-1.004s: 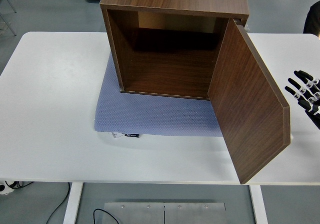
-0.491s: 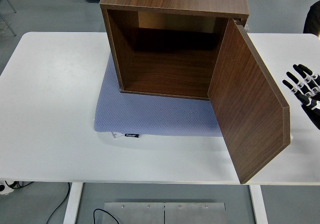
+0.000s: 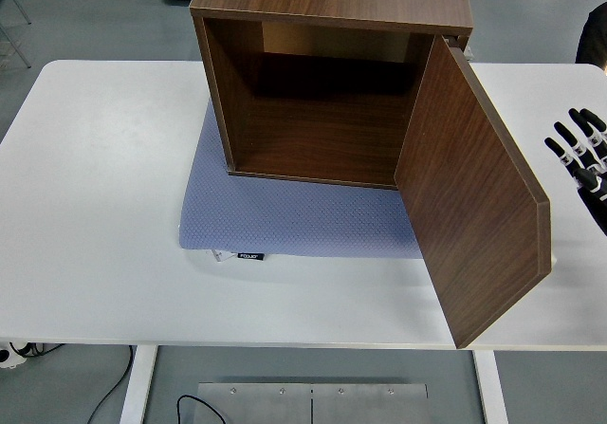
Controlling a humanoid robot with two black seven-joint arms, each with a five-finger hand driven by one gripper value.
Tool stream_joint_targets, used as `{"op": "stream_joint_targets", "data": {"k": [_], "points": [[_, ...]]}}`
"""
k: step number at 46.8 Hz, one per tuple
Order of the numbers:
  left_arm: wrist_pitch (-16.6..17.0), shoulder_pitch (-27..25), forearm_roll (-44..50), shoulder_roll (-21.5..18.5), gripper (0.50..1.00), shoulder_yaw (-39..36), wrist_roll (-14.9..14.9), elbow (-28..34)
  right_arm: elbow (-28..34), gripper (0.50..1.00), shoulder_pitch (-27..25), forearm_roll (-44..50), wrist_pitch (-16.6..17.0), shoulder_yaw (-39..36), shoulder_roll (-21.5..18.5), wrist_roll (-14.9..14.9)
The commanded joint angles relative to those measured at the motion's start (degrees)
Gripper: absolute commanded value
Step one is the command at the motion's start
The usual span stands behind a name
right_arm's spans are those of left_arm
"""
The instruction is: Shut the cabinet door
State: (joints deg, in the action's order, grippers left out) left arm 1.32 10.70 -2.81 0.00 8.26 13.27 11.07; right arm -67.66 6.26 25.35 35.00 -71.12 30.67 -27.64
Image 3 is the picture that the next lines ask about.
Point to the white power strip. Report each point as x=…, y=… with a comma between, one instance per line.
x=7, y=355

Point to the white table leg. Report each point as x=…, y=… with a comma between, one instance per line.
x=488, y=386
x=140, y=386

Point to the clear plastic tag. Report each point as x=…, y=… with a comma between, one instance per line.
x=217, y=255

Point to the person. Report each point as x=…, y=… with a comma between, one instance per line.
x=595, y=40

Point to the blue-grey textured mat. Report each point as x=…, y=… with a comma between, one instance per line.
x=284, y=215

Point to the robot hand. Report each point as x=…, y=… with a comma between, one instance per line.
x=593, y=158

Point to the grey metal plate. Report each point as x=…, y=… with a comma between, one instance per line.
x=265, y=407

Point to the brown wooden cabinet door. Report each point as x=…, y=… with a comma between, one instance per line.
x=474, y=196

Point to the black mat label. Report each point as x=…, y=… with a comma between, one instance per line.
x=250, y=256

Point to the grey metal rack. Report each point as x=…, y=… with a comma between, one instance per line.
x=19, y=40

